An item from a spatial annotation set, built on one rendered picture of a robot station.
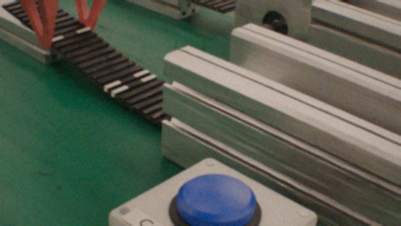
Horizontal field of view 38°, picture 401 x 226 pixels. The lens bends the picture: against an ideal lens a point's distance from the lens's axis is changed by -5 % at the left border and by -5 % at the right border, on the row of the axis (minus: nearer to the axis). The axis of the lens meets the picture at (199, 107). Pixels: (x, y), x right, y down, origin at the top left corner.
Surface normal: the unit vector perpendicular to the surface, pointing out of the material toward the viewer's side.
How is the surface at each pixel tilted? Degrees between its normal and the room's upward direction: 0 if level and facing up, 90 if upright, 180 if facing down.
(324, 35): 90
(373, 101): 90
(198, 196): 3
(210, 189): 3
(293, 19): 90
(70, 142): 0
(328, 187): 90
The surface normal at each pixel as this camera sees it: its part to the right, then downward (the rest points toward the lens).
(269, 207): 0.05, -0.87
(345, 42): -0.68, 0.32
